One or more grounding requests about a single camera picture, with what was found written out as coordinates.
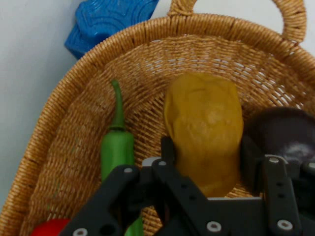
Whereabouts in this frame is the yellow toy bell pepper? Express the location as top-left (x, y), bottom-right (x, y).
top-left (164, 72), bottom-right (245, 198)

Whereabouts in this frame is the red toy tomato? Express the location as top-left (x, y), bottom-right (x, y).
top-left (31, 218), bottom-right (72, 236)

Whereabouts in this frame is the dark purple toy eggplant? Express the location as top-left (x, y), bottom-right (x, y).
top-left (243, 107), bottom-right (315, 171)

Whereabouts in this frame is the green toy chili pepper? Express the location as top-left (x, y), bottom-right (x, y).
top-left (100, 79), bottom-right (145, 236)

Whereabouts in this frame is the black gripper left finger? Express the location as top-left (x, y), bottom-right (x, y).
top-left (59, 136), bottom-right (210, 236)

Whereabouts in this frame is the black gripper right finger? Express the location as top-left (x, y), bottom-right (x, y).
top-left (240, 135), bottom-right (315, 236)

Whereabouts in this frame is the woven wicker basket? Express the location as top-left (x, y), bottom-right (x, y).
top-left (0, 0), bottom-right (315, 236)

